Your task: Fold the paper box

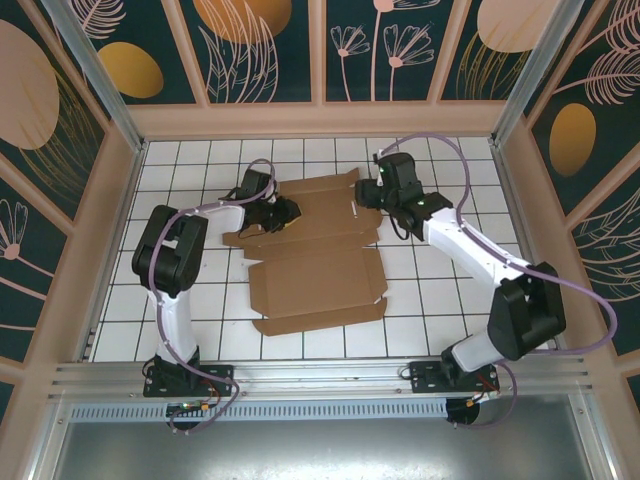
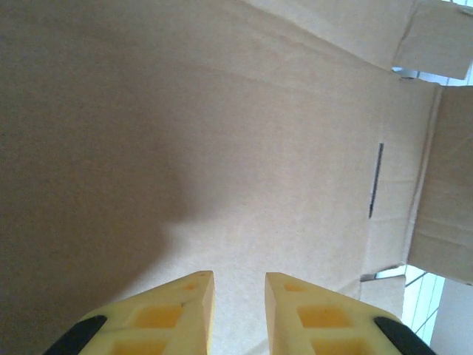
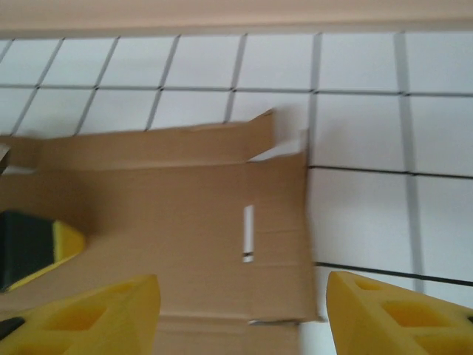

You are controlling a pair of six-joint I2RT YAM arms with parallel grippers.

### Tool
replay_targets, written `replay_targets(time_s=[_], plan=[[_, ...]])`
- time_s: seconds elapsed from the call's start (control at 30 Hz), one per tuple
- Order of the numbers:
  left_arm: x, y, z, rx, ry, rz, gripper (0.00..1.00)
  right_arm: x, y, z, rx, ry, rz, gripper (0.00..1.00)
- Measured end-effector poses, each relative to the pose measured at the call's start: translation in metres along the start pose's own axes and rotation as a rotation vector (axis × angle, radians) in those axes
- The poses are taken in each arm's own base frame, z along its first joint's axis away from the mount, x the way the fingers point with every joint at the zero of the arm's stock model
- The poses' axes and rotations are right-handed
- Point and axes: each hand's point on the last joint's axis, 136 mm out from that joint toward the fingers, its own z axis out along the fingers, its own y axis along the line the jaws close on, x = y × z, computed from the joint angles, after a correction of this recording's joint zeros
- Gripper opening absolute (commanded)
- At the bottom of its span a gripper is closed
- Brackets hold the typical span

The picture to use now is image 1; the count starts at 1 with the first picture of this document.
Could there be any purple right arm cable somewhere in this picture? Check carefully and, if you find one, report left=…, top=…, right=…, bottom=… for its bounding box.
left=373, top=132, right=619, bottom=431

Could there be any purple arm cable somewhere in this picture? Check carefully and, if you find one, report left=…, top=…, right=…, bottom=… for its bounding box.
left=373, top=132, right=619, bottom=431
left=149, top=158, right=279, bottom=435

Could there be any aluminium frame post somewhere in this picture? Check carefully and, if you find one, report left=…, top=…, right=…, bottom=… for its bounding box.
left=42, top=0, right=147, bottom=154
left=490, top=0, right=586, bottom=147

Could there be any grey metal sheet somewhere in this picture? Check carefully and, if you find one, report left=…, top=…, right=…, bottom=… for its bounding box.
left=29, top=394, right=616, bottom=480

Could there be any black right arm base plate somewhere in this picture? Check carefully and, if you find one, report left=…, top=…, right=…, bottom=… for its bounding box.
left=408, top=360, right=501, bottom=396

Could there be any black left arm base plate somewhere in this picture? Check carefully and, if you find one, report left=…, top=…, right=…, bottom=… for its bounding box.
left=143, top=363, right=236, bottom=399

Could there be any aluminium mounting rail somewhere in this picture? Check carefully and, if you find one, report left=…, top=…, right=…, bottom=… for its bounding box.
left=47, top=355, right=596, bottom=401

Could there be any brown cardboard paper box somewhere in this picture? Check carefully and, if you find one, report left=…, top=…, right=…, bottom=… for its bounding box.
left=221, top=168, right=389, bottom=337

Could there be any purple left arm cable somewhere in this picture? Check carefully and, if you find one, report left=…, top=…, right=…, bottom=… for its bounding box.
left=149, top=158, right=279, bottom=435

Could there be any grey slotted cable duct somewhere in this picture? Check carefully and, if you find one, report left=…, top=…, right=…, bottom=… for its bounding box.
left=69, top=398, right=449, bottom=421

